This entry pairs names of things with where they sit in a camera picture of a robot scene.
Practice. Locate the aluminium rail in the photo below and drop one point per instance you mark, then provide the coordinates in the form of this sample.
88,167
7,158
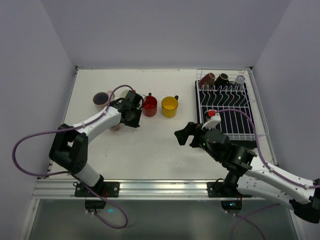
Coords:
63,189

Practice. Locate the pink beige mug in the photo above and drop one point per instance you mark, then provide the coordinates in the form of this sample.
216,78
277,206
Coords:
100,99

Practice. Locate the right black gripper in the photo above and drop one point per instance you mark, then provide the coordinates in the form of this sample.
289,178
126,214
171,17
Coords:
194,137

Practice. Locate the black drip tray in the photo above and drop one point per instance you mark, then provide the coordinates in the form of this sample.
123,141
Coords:
234,124

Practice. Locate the white wire dish rack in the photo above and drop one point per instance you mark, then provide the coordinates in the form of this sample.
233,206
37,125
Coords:
258,115

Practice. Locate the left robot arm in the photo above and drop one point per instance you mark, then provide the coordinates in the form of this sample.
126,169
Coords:
70,145

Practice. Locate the black cup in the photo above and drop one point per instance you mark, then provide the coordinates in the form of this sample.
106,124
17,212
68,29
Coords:
221,81

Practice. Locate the red mug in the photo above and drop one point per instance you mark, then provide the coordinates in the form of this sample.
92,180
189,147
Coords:
150,106

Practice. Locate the terracotta orange cup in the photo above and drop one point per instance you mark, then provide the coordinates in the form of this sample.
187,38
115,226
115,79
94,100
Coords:
115,128

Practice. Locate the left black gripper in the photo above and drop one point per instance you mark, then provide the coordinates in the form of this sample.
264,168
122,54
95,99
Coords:
133,118

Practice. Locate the clear glass at rack back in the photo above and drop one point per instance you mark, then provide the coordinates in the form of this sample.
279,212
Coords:
238,83

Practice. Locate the white mug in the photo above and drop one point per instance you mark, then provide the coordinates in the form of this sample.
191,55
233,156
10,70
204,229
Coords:
124,93

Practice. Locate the dark brown cup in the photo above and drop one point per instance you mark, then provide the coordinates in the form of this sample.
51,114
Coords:
207,81

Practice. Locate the yellow mug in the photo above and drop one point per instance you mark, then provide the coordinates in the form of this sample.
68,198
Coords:
169,106

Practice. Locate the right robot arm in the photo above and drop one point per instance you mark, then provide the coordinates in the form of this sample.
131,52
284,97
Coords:
249,176

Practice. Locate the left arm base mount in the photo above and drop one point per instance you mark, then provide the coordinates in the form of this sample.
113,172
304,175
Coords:
108,189

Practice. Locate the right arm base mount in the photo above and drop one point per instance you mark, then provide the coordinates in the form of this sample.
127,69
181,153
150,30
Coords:
234,202

